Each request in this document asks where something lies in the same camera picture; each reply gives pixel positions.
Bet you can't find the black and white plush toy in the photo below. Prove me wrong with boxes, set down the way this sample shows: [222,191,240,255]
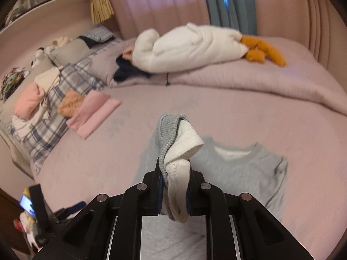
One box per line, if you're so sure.
[31,47,49,68]

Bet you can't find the blue curtain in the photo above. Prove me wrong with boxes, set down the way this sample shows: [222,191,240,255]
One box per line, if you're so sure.
[201,0,258,36]

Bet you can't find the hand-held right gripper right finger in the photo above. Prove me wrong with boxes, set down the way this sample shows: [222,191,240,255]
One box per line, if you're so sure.
[187,168,315,260]

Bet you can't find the grey sweatshirt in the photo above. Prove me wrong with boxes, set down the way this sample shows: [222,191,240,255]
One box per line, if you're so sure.
[133,113,288,260]

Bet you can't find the pink folded clothes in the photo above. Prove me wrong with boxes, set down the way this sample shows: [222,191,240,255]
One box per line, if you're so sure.
[66,91,122,139]

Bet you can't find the white goose plush toy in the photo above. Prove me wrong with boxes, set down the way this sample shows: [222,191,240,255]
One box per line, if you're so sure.
[130,22,287,73]

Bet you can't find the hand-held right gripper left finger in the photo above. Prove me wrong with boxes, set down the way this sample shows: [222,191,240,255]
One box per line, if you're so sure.
[32,157,164,260]

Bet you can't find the pink curtain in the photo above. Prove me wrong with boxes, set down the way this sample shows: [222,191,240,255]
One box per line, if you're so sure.
[103,0,210,40]
[249,0,339,71]

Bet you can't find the yellow fringed hanging cloth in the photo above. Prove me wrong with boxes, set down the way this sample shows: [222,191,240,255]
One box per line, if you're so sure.
[90,0,114,25]

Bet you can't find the pink quilt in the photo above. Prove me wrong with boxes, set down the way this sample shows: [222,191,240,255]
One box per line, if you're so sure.
[89,36,347,114]

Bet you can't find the white crumpled garment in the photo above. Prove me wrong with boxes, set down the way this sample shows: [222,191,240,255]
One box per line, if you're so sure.
[11,106,51,131]

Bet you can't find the grey pillow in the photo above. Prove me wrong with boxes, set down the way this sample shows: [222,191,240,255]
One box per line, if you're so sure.
[49,38,91,65]

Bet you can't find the small lit screen device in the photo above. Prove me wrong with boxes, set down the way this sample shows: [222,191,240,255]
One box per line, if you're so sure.
[20,194,36,218]

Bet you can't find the cream folded garment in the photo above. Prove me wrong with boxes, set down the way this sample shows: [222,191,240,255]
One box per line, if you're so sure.
[35,68,61,93]

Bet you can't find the orange folded garment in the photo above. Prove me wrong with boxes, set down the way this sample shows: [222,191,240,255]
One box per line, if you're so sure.
[57,89,84,117]

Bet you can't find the plaid pillow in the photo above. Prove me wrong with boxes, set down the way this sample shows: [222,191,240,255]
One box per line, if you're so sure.
[8,60,106,174]

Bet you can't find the blue striped pillow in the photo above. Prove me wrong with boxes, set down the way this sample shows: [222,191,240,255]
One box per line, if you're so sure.
[79,27,116,45]

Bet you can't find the beige plush toy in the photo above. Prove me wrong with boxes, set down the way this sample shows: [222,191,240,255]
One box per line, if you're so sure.
[45,36,74,53]

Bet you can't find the dark navy garment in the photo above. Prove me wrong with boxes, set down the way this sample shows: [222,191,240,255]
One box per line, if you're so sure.
[113,55,152,82]

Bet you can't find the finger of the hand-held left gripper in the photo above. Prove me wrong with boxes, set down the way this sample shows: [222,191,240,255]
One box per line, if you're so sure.
[54,208,80,223]
[65,200,87,214]

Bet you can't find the floral cloth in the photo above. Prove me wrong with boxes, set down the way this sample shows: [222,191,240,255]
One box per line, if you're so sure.
[1,66,29,101]

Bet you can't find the pile of mixed clothes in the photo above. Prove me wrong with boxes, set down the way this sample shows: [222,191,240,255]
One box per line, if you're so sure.
[5,0,26,25]

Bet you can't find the white shelf unit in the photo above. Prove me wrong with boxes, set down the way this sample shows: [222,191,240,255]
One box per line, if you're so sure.
[0,0,98,31]

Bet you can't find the pink crumpled garment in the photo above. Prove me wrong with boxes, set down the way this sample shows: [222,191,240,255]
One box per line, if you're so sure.
[13,83,45,121]

